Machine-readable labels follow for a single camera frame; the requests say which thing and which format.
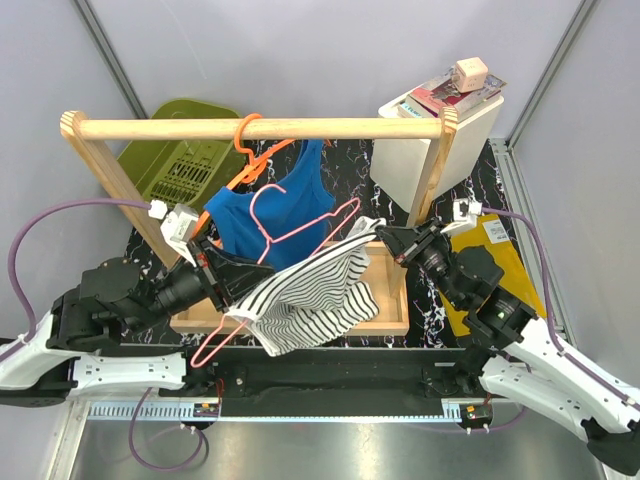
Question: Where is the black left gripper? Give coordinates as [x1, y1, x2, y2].
[128, 234, 278, 336]

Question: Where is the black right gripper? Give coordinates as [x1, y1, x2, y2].
[375, 217, 465, 309]

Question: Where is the pink wire hanger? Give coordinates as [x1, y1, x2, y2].
[189, 184, 361, 369]

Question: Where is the striped white tank top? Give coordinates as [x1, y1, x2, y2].
[227, 216, 387, 357]

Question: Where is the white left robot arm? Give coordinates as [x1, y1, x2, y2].
[1, 240, 274, 408]

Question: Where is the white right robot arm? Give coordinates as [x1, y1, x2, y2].
[376, 221, 639, 476]

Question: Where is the blue tank top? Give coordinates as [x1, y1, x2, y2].
[204, 140, 335, 271]

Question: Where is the orange plastic hanger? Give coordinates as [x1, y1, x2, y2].
[193, 129, 335, 253]

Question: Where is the white storage box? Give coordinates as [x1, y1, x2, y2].
[369, 92, 505, 213]

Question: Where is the yellow padded envelope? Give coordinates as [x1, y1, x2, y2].
[435, 214, 545, 348]

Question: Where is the green plastic basket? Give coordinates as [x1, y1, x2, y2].
[116, 98, 249, 201]

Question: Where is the stack of books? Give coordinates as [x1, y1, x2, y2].
[398, 67, 506, 121]

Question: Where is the beige cube power socket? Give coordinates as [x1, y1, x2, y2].
[452, 57, 489, 93]

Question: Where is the wooden clothes rack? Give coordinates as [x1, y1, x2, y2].
[60, 107, 458, 336]

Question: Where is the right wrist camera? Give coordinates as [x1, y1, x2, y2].
[442, 198, 482, 237]

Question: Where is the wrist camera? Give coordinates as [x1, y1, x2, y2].
[160, 204, 199, 266]
[442, 198, 482, 237]

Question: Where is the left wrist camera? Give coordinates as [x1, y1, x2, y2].
[160, 204, 199, 266]

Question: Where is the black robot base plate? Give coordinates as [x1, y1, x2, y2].
[174, 346, 486, 421]

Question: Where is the purple floor cable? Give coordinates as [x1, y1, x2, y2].
[128, 387, 211, 472]

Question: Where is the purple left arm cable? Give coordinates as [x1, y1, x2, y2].
[0, 198, 166, 361]

